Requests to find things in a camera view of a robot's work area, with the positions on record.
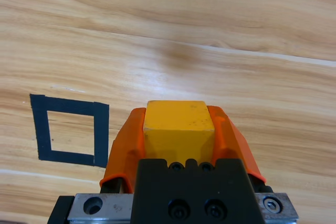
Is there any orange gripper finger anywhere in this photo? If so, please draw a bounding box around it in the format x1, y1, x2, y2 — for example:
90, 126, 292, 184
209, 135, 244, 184
207, 105, 272, 194
99, 107, 146, 193

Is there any yellow wooden cube block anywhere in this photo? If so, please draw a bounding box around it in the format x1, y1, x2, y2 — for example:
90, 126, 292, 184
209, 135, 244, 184
142, 100, 216, 162

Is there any black tape square outline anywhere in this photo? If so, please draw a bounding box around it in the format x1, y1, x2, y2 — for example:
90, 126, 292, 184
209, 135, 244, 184
29, 93, 110, 168

